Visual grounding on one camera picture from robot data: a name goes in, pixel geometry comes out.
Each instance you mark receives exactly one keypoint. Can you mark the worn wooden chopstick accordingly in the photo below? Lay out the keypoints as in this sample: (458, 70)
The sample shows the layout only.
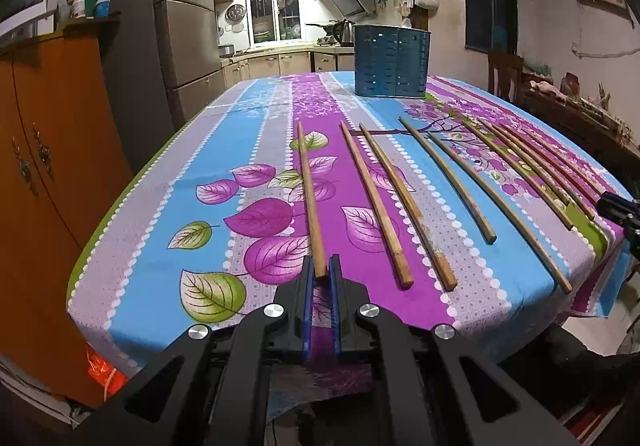
(437, 256)

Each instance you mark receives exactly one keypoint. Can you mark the floral striped tablecloth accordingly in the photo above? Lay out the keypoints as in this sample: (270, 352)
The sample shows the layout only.
(216, 222)

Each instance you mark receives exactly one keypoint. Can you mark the wooden chair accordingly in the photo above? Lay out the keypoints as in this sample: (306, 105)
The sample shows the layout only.
(505, 75)

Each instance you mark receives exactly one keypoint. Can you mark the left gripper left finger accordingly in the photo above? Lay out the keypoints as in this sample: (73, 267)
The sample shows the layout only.
(292, 339)

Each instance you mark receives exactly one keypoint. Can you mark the short bamboo chopstick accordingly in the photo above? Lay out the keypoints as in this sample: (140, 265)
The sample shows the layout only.
(488, 233)

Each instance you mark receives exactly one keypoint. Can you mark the blue perforated utensil holder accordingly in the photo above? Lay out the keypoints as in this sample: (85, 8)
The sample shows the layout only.
(391, 61)

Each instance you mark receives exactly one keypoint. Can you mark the dark wooden side table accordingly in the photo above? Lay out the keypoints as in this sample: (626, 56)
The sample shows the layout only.
(621, 159)

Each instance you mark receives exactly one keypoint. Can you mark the kitchen window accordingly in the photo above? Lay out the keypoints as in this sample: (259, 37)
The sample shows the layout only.
(274, 20)

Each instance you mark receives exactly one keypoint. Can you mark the silver refrigerator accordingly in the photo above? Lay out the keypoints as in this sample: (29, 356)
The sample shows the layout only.
(187, 41)

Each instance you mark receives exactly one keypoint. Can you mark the steel electric kettle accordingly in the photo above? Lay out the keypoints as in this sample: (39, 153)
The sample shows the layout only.
(344, 33)

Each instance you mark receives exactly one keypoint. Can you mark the light wooden chopstick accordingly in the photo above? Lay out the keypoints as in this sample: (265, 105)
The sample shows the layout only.
(390, 238)

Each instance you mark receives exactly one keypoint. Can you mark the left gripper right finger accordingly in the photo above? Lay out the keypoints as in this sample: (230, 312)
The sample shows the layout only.
(349, 339)

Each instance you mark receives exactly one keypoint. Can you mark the brown wooden chopstick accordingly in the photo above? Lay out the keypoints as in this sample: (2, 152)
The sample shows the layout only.
(317, 250)

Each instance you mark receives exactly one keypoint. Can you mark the orange wooden cabinet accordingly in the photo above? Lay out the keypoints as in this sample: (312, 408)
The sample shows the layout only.
(62, 167)

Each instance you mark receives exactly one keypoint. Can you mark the long thin bamboo chopstick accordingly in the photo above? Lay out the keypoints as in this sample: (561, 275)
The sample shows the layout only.
(525, 233)

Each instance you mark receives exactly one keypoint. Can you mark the green-ended wooden chopstick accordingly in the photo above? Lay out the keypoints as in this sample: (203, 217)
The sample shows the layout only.
(570, 161)

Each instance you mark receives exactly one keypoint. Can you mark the blue lidded jar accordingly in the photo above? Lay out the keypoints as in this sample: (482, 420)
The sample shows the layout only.
(102, 8)

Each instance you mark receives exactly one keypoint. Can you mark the reddish wooden chopstick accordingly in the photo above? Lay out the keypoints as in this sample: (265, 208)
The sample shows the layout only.
(524, 139)

